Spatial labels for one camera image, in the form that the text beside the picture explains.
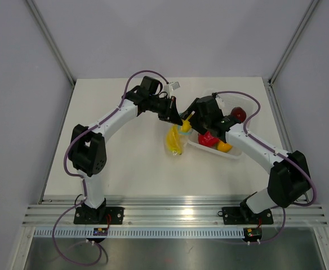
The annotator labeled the white plastic basket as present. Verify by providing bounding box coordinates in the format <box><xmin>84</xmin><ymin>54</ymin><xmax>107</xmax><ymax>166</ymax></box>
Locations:
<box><xmin>188</xmin><ymin>91</ymin><xmax>265</xmax><ymax>160</ymax></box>

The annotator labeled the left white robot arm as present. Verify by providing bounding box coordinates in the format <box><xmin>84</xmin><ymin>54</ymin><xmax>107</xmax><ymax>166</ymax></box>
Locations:
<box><xmin>63</xmin><ymin>85</ymin><xmax>182</xmax><ymax>224</ymax></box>

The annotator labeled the dark red apple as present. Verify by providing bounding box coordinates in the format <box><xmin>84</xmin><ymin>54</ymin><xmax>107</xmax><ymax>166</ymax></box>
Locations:
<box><xmin>230</xmin><ymin>107</ymin><xmax>247</xmax><ymax>123</ymax></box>

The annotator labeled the white slotted cable duct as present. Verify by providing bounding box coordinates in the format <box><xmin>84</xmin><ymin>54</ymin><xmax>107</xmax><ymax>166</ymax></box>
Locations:
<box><xmin>34</xmin><ymin>227</ymin><xmax>244</xmax><ymax>239</ymax></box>

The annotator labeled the aluminium corner post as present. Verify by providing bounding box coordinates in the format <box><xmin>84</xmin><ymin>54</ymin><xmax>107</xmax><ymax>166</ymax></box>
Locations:
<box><xmin>25</xmin><ymin>0</ymin><xmax>75</xmax><ymax>87</ymax></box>
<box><xmin>267</xmin><ymin>0</ymin><xmax>322</xmax><ymax>85</ymax></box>

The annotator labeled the left small circuit board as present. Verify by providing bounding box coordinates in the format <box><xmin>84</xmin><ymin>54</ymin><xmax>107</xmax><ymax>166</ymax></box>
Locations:
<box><xmin>93</xmin><ymin>228</ymin><xmax>108</xmax><ymax>237</ymax></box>

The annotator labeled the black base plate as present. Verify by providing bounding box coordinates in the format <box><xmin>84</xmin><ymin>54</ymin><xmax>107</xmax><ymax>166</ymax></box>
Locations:
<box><xmin>217</xmin><ymin>206</ymin><xmax>274</xmax><ymax>225</ymax></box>
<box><xmin>73</xmin><ymin>206</ymin><xmax>125</xmax><ymax>225</ymax></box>

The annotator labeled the red dragon fruit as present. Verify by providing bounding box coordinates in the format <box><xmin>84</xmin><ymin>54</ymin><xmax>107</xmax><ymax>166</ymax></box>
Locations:
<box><xmin>198</xmin><ymin>132</ymin><xmax>219</xmax><ymax>149</ymax></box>

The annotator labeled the orange green mango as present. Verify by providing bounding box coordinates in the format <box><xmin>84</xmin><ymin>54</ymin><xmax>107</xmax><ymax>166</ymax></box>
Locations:
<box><xmin>216</xmin><ymin>141</ymin><xmax>233</xmax><ymax>153</ymax></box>

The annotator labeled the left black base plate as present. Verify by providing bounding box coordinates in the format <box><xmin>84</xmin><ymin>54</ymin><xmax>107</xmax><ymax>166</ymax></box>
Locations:
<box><xmin>73</xmin><ymin>206</ymin><xmax>125</xmax><ymax>225</ymax></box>

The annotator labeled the yellow banana bunch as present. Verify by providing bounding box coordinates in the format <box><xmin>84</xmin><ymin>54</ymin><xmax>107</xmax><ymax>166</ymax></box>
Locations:
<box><xmin>165</xmin><ymin>125</ymin><xmax>185</xmax><ymax>156</ymax></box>

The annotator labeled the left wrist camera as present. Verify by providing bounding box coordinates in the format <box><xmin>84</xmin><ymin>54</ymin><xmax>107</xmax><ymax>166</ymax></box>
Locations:
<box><xmin>140</xmin><ymin>76</ymin><xmax>180</xmax><ymax>97</ymax></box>

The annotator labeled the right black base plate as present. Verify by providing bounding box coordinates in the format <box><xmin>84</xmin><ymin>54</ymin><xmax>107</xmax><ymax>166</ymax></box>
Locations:
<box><xmin>217</xmin><ymin>206</ymin><xmax>274</xmax><ymax>225</ymax></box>

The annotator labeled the right aluminium corner post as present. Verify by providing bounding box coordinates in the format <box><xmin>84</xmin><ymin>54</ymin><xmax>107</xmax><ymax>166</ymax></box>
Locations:
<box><xmin>267</xmin><ymin>0</ymin><xmax>322</xmax><ymax>85</ymax></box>

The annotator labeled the yellow mango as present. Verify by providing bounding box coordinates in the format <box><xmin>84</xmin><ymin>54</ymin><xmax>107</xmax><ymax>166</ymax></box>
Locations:
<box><xmin>180</xmin><ymin>113</ymin><xmax>193</xmax><ymax>133</ymax></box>

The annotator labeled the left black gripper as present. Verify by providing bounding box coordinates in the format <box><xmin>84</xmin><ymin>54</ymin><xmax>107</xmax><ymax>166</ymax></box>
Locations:
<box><xmin>148</xmin><ymin>96</ymin><xmax>183</xmax><ymax>125</ymax></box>

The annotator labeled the small circuit board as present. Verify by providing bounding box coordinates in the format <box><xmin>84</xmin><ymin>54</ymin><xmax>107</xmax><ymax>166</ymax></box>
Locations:
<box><xmin>93</xmin><ymin>228</ymin><xmax>108</xmax><ymax>237</ymax></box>
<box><xmin>243</xmin><ymin>227</ymin><xmax>263</xmax><ymax>242</ymax></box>

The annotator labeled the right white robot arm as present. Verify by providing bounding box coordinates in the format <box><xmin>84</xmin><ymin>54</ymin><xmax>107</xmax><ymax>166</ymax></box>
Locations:
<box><xmin>180</xmin><ymin>93</ymin><xmax>312</xmax><ymax>223</ymax></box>

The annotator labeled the right small circuit board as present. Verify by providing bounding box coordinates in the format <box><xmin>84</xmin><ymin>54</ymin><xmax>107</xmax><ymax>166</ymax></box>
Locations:
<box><xmin>243</xmin><ymin>227</ymin><xmax>263</xmax><ymax>242</ymax></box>

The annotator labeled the aluminium rail beam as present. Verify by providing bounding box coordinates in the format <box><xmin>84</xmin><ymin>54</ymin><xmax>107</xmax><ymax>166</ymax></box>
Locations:
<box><xmin>22</xmin><ymin>196</ymin><xmax>328</xmax><ymax>227</ymax></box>

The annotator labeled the clear zip top bag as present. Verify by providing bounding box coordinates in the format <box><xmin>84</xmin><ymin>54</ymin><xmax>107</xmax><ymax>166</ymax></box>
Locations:
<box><xmin>164</xmin><ymin>121</ymin><xmax>193</xmax><ymax>156</ymax></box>

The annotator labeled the left aluminium corner post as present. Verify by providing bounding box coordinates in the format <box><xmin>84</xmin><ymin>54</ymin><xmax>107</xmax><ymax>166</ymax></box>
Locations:
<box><xmin>25</xmin><ymin>0</ymin><xmax>75</xmax><ymax>87</ymax></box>

